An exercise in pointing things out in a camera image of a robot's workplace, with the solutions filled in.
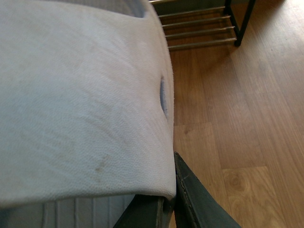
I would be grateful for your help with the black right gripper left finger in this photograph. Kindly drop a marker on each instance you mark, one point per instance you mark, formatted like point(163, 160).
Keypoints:
point(147, 212)

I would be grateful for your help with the light blue slipper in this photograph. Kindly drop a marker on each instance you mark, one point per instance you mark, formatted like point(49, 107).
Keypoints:
point(86, 111)

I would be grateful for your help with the black metal shoe rack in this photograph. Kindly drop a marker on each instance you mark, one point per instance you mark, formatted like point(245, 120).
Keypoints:
point(205, 27)

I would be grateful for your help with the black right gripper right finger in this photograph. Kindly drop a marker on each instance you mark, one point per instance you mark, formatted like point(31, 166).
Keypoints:
point(194, 206)

